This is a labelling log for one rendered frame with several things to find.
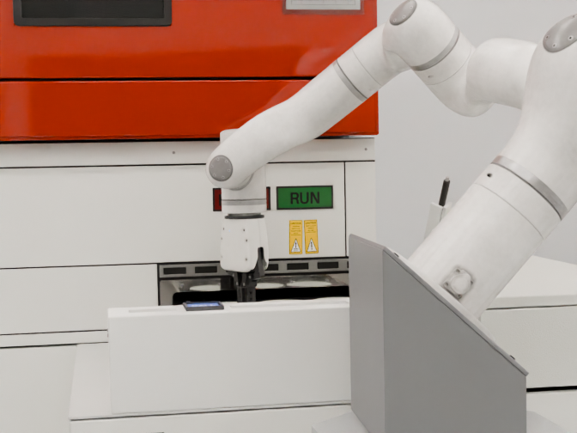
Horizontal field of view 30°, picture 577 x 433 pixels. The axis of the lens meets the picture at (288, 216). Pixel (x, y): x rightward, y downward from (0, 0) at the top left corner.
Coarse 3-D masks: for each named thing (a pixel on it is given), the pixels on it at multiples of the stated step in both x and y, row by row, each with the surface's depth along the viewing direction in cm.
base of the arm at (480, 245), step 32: (480, 192) 139; (512, 192) 137; (448, 224) 140; (480, 224) 137; (512, 224) 137; (544, 224) 138; (416, 256) 140; (448, 256) 137; (480, 256) 137; (512, 256) 138; (448, 288) 136; (480, 288) 137
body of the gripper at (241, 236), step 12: (228, 216) 200; (240, 216) 199; (252, 216) 199; (228, 228) 202; (240, 228) 199; (252, 228) 198; (264, 228) 200; (228, 240) 202; (240, 240) 199; (252, 240) 198; (264, 240) 199; (228, 252) 202; (240, 252) 199; (252, 252) 198; (264, 252) 199; (228, 264) 202; (240, 264) 199; (252, 264) 198; (264, 264) 201
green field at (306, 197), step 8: (280, 192) 219; (288, 192) 219; (296, 192) 220; (304, 192) 220; (312, 192) 220; (320, 192) 221; (328, 192) 221; (280, 200) 219; (288, 200) 219; (296, 200) 220; (304, 200) 220; (312, 200) 220; (320, 200) 221; (328, 200) 221
